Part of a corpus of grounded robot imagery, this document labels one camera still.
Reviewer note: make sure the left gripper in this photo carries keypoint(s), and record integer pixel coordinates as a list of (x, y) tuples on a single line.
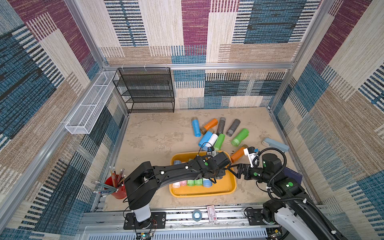
[(223, 173)]

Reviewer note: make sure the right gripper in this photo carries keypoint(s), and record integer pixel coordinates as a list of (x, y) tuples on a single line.
[(243, 171)]

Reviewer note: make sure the small orange roll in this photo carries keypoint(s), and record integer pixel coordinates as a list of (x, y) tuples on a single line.
[(238, 154)]

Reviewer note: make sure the white labelled trash bag roll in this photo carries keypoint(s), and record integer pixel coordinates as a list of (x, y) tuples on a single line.
[(207, 183)]

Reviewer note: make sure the short green trash bag roll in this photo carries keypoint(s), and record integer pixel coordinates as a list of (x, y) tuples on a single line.
[(198, 182)]

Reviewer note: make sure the white blue trash bag roll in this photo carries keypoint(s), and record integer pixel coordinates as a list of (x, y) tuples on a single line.
[(176, 184)]

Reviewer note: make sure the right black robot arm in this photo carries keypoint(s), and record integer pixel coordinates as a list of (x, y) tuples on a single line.
[(289, 205)]

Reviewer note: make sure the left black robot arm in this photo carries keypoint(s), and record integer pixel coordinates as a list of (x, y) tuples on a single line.
[(142, 184)]

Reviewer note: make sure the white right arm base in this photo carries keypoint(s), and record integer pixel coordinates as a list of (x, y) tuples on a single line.
[(276, 213)]

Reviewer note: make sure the yellow plastic storage tray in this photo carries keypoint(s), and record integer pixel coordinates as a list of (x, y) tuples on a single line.
[(226, 185)]

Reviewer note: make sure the green roll beside white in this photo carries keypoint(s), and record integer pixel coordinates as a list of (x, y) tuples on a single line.
[(219, 142)]

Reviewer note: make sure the white blue-end trash bag roll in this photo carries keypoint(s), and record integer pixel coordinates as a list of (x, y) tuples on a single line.
[(210, 143)]

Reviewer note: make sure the light blue trash bag roll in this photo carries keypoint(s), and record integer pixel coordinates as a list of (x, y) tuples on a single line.
[(205, 138)]

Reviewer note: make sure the grey trash bag roll right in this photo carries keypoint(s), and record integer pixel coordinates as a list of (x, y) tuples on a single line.
[(233, 127)]

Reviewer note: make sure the grey trash bag roll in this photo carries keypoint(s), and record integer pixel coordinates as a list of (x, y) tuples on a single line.
[(233, 127), (221, 126)]

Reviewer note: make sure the orange trash bag roll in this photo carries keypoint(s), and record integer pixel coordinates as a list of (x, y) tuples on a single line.
[(208, 126)]

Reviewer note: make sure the light blue stapler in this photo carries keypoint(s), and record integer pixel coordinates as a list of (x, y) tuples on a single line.
[(269, 143)]

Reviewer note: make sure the white red label card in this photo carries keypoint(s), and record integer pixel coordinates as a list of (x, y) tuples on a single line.
[(212, 215)]

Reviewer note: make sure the dark blue notebook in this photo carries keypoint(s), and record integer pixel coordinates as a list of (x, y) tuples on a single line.
[(294, 175)]

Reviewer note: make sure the red pen cup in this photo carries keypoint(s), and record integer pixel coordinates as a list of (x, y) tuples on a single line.
[(113, 186)]

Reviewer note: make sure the black mesh shelf rack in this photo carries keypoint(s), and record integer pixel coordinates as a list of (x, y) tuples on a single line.
[(146, 90)]

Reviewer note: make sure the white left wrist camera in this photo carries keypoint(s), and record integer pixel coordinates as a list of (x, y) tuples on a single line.
[(211, 152)]

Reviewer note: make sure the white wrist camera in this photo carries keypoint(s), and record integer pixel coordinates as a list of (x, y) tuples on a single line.
[(211, 152), (250, 154)]

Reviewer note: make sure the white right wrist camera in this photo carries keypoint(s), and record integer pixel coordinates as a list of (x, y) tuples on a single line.
[(250, 154)]

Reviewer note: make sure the tape roll on rail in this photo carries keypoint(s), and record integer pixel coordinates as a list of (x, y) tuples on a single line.
[(197, 215)]

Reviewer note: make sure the white wire mesh basket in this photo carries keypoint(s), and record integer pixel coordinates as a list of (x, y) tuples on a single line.
[(88, 112)]

